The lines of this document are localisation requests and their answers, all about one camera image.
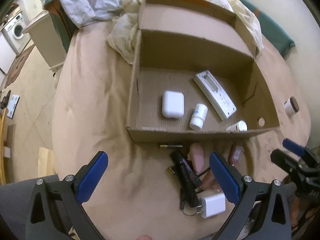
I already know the white charger plug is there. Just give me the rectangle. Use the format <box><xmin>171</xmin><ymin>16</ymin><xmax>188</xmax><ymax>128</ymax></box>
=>
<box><xmin>199</xmin><ymin>193</ymin><xmax>226</xmax><ymax>218</ymax></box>

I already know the white remote control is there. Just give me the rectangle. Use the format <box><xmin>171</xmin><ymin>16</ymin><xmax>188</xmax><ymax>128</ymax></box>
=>
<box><xmin>194</xmin><ymin>70</ymin><xmax>237</xmax><ymax>120</ymax></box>

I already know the white pill bottle blue label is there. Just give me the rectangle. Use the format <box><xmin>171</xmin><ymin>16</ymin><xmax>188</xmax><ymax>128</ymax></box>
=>
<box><xmin>189</xmin><ymin>103</ymin><xmax>208</xmax><ymax>131</ymax></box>

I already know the brown lid cream jar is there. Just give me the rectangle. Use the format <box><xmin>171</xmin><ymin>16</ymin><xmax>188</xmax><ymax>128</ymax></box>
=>
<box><xmin>284</xmin><ymin>96</ymin><xmax>299</xmax><ymax>118</ymax></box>

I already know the white bottle red stripe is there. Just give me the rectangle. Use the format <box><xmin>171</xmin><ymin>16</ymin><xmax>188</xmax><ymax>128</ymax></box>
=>
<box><xmin>226</xmin><ymin>120</ymin><xmax>248</xmax><ymax>132</ymax></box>

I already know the beige bed sheet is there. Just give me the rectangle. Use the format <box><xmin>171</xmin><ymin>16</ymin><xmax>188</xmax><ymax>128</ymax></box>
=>
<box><xmin>52</xmin><ymin>22</ymin><xmax>311</xmax><ymax>239</ymax></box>

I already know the black pen device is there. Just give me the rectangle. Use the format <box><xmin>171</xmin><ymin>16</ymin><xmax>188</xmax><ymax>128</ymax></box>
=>
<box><xmin>170</xmin><ymin>150</ymin><xmax>202</xmax><ymax>207</ymax></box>

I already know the wooden chair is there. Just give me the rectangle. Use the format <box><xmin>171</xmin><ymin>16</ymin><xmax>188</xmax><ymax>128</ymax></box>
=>
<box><xmin>0</xmin><ymin>108</ymin><xmax>8</xmax><ymax>185</ymax></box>

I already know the pink tube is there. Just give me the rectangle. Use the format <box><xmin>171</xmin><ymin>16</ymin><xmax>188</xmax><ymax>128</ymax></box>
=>
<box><xmin>188</xmin><ymin>143</ymin><xmax>204</xmax><ymax>173</ymax></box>

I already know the white floor scale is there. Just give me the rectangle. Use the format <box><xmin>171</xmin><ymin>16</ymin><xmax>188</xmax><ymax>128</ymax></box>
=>
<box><xmin>7</xmin><ymin>95</ymin><xmax>20</xmax><ymax>119</ymax></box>

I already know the teal cushion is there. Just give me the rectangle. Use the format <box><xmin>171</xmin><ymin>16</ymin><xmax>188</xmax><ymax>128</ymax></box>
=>
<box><xmin>239</xmin><ymin>0</ymin><xmax>296</xmax><ymax>57</ymax></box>

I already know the cardboard box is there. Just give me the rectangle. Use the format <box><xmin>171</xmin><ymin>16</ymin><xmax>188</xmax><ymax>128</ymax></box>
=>
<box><xmin>126</xmin><ymin>0</ymin><xmax>281</xmax><ymax>144</ymax></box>

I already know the white earbuds case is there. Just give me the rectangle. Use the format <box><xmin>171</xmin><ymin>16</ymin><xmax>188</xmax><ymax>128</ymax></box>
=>
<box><xmin>162</xmin><ymin>90</ymin><xmax>184</xmax><ymax>119</ymax></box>

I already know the brown round rug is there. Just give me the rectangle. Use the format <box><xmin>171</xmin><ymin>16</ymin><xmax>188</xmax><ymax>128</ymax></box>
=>
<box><xmin>4</xmin><ymin>44</ymin><xmax>35</xmax><ymax>88</ymax></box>

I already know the white bedside cabinet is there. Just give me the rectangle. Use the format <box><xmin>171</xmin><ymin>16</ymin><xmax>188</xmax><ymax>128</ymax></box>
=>
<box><xmin>23</xmin><ymin>10</ymin><xmax>66</xmax><ymax>72</ymax></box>

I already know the white washing machine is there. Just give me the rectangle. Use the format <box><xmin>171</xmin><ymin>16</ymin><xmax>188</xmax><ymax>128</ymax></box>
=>
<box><xmin>2</xmin><ymin>10</ymin><xmax>31</xmax><ymax>56</ymax></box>

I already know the cream patterned blanket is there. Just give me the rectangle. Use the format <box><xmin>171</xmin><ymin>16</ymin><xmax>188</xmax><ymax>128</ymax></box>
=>
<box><xmin>107</xmin><ymin>0</ymin><xmax>264</xmax><ymax>64</ymax></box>

